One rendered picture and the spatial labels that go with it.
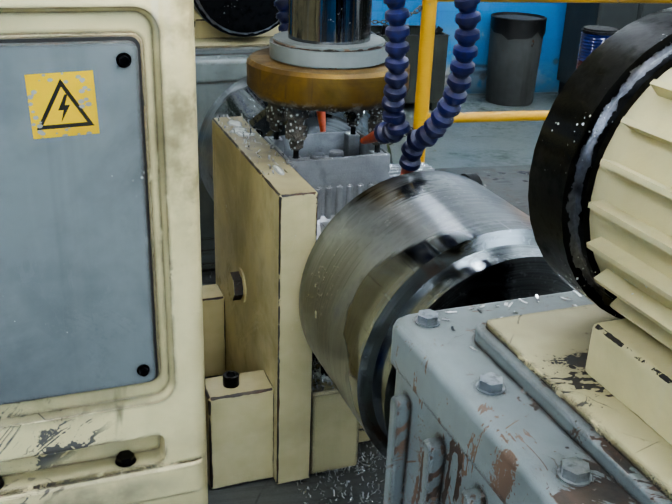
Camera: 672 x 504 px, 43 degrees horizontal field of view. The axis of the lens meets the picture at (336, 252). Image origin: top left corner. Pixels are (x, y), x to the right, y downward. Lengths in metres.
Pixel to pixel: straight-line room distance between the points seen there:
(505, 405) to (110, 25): 0.44
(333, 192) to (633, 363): 0.55
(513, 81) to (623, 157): 5.78
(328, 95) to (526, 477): 0.53
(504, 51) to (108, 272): 5.53
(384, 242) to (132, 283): 0.23
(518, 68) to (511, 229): 5.51
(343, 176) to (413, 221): 0.22
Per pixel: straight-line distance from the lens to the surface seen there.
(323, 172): 0.95
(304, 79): 0.88
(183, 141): 0.76
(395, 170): 1.03
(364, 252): 0.76
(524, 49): 6.20
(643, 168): 0.45
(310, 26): 0.92
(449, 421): 0.52
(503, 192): 1.95
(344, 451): 1.01
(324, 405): 0.96
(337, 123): 1.17
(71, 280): 0.78
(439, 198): 0.78
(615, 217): 0.45
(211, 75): 1.39
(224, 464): 0.98
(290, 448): 0.97
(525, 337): 0.54
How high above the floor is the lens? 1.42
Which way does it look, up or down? 23 degrees down
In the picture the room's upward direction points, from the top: 2 degrees clockwise
